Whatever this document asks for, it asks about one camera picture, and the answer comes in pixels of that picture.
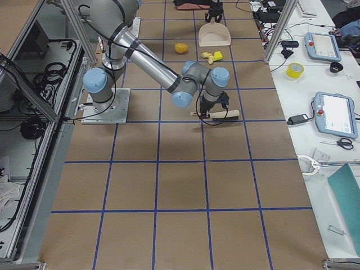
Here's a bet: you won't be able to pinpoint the teach pendant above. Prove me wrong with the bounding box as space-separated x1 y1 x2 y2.
313 92 358 139
304 32 341 62

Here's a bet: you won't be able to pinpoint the upper teach pendant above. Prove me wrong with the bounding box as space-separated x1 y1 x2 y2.
304 32 341 62

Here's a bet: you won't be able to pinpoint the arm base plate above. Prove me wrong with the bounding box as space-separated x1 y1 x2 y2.
81 88 131 124

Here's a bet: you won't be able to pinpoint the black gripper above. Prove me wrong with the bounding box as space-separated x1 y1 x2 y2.
204 7 223 23
199 91 230 119

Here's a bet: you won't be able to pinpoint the beige plastic dustpan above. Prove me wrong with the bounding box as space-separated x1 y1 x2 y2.
198 21 231 47

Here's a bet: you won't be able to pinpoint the yellow tape roll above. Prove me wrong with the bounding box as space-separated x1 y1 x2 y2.
286 62 304 79

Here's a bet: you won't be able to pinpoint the pink bin with black bag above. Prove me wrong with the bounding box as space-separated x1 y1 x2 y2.
172 1 210 11

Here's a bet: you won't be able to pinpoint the yellow sponge piece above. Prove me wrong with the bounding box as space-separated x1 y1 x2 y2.
213 51 223 61

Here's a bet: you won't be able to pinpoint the black scissors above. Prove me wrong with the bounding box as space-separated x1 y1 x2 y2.
321 137 354 150

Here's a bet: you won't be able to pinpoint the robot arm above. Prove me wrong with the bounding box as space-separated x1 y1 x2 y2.
204 0 224 23
78 1 230 119

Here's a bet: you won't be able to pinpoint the white clamp tool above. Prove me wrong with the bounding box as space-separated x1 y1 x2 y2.
297 155 347 176

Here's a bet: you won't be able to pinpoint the teal board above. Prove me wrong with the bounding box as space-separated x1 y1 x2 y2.
328 163 359 253

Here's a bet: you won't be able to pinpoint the beige hand brush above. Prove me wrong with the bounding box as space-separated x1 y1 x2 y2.
190 110 240 122

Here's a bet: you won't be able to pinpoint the yellow potato-like bread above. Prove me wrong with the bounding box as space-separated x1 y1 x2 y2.
174 42 188 54

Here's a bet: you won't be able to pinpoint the aluminium frame post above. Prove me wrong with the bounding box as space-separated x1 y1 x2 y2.
263 0 298 64

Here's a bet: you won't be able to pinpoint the black power adapter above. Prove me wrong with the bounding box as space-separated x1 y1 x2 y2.
286 114 309 125

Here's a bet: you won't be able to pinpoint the lower teach pendant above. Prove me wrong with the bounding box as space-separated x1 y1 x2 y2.
313 92 358 139

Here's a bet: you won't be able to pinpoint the twisted croissant bread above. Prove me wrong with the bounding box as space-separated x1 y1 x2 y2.
200 52 214 65

